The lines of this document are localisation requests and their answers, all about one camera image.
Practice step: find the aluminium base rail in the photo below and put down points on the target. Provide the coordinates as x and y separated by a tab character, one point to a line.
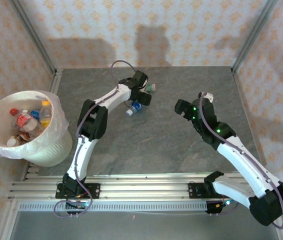
144	187

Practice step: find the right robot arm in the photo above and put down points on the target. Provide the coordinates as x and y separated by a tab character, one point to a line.
244	162

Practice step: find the aluminium frame post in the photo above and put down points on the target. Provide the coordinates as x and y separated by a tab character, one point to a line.
256	32
32	33

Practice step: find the clear plastic bin liner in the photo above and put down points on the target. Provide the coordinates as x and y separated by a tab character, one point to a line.
61	120

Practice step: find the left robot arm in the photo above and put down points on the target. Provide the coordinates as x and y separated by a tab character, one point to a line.
81	155

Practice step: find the small green label bottle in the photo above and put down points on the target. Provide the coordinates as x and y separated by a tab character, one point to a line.
151	87

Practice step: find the white plastic bin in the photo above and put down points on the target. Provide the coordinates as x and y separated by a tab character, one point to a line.
54	155

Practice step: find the orange label plastic bottle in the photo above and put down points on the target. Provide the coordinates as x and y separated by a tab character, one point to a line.
46	117

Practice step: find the small circuit board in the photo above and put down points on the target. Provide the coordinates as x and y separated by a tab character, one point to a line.
80	204
219	206

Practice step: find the black mount plate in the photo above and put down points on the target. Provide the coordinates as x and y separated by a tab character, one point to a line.
92	190
196	190

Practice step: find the red label clear bottle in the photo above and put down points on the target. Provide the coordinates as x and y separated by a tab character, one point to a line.
22	120

